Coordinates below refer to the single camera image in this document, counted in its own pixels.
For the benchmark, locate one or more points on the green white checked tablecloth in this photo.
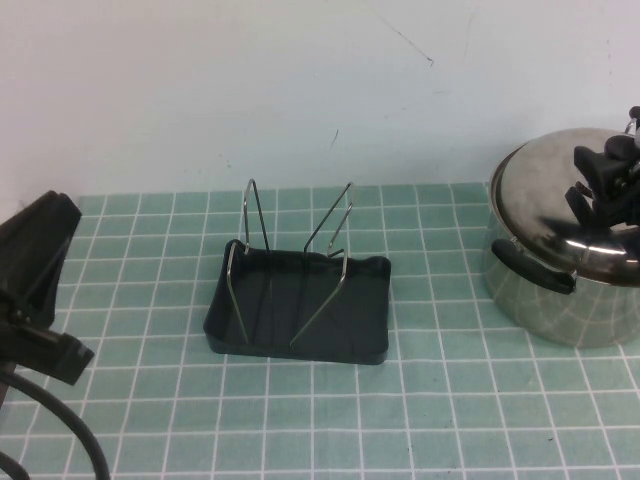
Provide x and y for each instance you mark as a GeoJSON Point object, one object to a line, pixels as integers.
{"type": "Point", "coordinates": [425, 410]}

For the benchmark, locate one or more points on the stainless steel pot lid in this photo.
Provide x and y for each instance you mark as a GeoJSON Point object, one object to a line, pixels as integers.
{"type": "Point", "coordinates": [535, 200]}

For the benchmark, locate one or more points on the stainless steel cooking pot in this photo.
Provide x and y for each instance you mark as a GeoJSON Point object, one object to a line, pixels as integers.
{"type": "Point", "coordinates": [550, 315]}

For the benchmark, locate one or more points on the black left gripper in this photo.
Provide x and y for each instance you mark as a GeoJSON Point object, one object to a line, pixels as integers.
{"type": "Point", "coordinates": [45, 345]}

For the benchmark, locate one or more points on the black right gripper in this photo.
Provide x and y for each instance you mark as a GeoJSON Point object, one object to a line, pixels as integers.
{"type": "Point", "coordinates": [625, 195]}

